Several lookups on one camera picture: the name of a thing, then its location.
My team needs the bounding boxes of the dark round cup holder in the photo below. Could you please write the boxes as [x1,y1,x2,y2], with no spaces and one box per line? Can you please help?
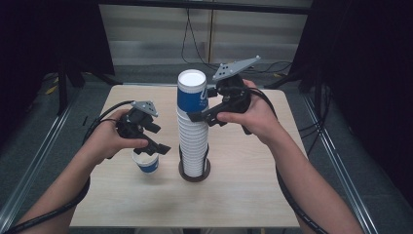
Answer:
[178,144,212,183]

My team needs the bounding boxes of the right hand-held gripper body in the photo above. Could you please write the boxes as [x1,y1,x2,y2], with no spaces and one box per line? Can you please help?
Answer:
[212,56,262,114]

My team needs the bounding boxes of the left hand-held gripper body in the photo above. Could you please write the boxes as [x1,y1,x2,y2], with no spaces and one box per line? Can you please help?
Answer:
[116,100,160,140]

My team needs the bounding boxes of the black hanging cable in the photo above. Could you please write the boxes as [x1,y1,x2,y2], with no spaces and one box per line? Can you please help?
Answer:
[180,8,293,74]

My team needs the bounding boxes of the black floor cables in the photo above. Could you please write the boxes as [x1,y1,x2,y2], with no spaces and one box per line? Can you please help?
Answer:
[297,82,333,157]

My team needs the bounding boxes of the person's right hand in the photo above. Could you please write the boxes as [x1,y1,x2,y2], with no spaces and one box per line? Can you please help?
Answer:
[216,79,283,144]

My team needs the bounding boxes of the black stand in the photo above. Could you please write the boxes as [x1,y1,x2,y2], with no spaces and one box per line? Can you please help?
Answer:
[56,61,86,117]

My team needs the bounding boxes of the left hand-held gripper cable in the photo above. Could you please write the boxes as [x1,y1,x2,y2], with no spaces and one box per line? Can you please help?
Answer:
[4,99,134,234]

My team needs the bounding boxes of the right hand-held gripper cable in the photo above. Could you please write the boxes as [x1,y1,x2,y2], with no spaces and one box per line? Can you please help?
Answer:
[247,87,329,234]

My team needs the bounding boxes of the stack of paper cups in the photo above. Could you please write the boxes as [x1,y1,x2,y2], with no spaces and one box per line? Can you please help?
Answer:
[176,108,209,178]

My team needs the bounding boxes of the dark overhead beam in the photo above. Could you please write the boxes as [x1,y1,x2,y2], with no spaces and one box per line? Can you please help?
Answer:
[96,0,314,16]

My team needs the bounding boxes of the hand-held gripper cable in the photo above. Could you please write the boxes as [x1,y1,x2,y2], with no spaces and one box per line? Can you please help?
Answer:
[247,87,329,234]
[4,99,134,234]

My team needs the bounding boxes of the person's left hand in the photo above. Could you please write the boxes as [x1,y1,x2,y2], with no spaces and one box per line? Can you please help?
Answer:
[83,109,149,164]

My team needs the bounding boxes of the metal floor rail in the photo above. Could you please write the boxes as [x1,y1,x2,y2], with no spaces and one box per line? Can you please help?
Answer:
[0,87,82,228]
[301,93,381,234]

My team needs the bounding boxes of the dark curtain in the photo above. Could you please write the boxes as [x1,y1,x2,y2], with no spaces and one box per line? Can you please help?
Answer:
[0,0,115,147]
[287,0,413,213]

